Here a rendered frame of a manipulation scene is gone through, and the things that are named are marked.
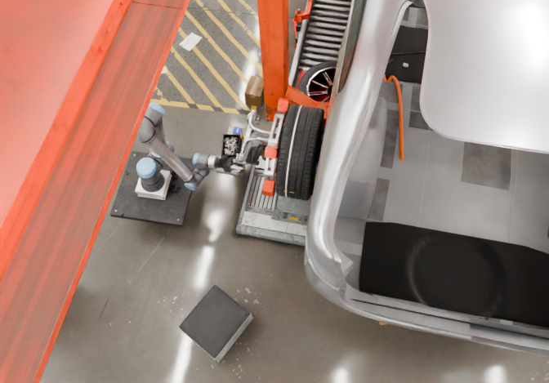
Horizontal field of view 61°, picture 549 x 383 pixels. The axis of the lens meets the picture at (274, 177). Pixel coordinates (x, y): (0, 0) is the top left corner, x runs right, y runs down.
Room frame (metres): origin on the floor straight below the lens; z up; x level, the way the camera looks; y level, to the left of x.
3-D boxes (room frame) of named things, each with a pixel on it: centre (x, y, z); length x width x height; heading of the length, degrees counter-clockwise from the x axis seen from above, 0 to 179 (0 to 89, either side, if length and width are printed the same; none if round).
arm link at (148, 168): (1.74, 0.97, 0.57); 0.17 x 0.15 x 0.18; 149
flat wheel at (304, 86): (2.44, -0.57, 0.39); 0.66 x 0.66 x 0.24
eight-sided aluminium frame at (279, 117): (1.70, -0.03, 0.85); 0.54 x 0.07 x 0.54; 165
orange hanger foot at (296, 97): (2.13, -0.38, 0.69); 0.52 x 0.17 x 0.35; 75
